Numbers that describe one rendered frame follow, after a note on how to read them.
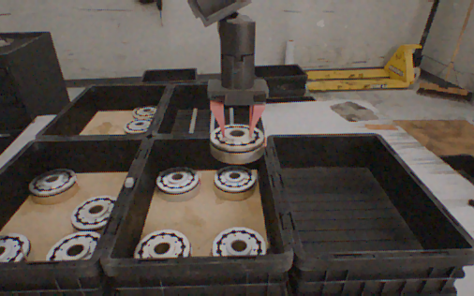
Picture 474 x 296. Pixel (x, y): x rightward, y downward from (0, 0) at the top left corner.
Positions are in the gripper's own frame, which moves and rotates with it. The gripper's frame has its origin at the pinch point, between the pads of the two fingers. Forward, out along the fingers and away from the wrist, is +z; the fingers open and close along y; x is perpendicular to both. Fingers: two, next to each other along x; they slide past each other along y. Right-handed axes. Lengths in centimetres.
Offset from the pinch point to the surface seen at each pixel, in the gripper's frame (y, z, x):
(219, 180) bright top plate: 3.8, 18.1, -10.6
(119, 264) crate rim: 18.4, 12.4, 19.5
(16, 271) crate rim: 33.5, 12.9, 19.8
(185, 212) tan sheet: 11.6, 21.4, -2.9
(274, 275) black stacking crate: -5.5, 17.1, 18.4
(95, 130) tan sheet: 46, 20, -43
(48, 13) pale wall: 190, 10, -316
